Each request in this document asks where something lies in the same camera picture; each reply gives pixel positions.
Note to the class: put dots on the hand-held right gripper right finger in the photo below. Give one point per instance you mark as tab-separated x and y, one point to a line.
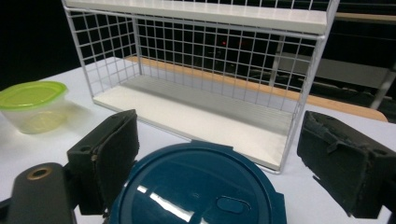
345	165

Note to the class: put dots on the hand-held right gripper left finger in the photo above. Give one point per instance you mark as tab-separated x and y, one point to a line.
106	161

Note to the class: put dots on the round container with blue lid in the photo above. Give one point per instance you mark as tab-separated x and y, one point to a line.
186	186

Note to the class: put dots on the yellow-green plastic bowl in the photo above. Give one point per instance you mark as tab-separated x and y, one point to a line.
31	96

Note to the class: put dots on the grey metal frame desk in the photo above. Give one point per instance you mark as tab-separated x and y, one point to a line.
342	70

